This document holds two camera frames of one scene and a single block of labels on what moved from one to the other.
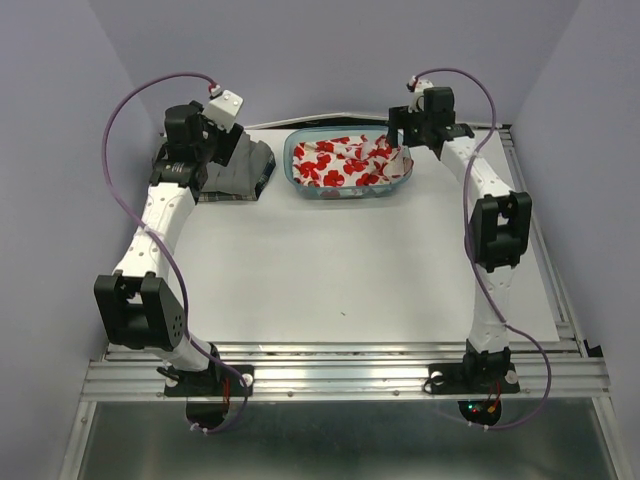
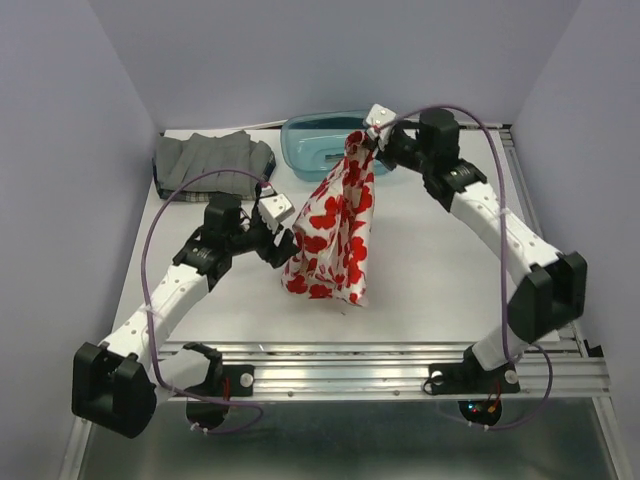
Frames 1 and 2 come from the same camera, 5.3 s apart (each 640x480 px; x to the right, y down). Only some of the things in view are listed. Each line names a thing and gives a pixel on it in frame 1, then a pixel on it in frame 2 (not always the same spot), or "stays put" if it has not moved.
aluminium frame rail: x=360 y=371 stays put
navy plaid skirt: x=217 y=196 stays put
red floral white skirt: x=349 y=161 -> x=331 y=246
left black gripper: x=228 y=140 -> x=285 y=250
